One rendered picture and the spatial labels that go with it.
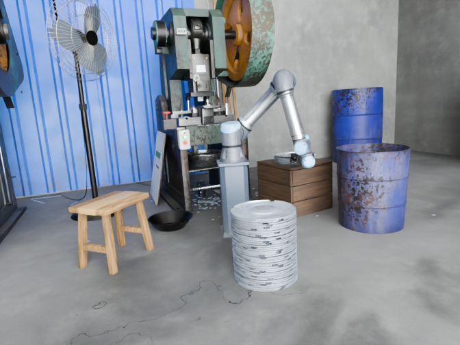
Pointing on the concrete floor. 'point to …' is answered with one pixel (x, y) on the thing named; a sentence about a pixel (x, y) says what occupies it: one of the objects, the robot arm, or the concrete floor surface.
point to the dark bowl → (170, 220)
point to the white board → (157, 165)
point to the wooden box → (297, 185)
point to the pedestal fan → (85, 42)
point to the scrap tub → (372, 186)
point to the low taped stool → (100, 205)
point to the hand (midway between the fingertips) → (296, 156)
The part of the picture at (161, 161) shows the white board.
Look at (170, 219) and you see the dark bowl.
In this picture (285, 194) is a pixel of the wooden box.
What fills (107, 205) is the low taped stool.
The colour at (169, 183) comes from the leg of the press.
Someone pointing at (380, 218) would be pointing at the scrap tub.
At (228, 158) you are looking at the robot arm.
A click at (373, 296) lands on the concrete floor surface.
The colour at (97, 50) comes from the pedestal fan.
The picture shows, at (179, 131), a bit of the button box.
